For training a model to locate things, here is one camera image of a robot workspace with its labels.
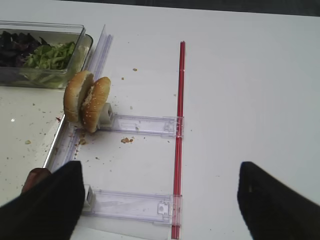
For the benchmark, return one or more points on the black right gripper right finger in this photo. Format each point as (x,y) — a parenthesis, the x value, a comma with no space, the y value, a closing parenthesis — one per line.
(273,211)

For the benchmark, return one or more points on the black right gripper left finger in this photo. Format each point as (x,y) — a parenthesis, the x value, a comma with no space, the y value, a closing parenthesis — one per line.
(49,210)

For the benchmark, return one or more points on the dark meat patty slices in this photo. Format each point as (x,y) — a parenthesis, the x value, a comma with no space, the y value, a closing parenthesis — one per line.
(34,177)

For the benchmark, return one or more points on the white pusher block by patties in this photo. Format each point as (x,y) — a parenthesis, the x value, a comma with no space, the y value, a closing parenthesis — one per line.
(89,196)

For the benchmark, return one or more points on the green lettuce shreds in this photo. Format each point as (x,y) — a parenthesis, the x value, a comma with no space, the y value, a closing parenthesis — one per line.
(50,57)

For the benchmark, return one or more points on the right red strip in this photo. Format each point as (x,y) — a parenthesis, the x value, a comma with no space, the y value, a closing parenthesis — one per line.
(177,181)

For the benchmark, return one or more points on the white pusher block by sesame bun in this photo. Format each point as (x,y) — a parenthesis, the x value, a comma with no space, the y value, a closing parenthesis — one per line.
(106,115)

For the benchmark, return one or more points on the sesame bun half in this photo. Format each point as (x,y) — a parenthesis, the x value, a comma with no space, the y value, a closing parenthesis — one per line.
(92,106)
(75,93)

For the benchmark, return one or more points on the right sesame bun left half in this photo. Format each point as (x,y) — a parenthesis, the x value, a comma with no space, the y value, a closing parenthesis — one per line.
(75,93)

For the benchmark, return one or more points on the clear plastic salad container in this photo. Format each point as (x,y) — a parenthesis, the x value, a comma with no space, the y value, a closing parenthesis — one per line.
(52,33)

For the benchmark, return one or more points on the purple cabbage shreds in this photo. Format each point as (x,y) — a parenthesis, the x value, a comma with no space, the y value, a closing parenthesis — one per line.
(16,47)

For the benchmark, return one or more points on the right lower clear cross rail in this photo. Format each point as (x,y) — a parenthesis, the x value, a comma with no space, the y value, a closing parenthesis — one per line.
(144,207)

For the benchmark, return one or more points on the clear cross rail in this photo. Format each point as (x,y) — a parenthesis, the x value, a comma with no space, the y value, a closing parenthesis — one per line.
(144,207)
(146,125)

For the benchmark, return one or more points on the right upper clear cross rail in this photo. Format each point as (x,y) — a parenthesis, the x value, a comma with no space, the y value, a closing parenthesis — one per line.
(146,125)

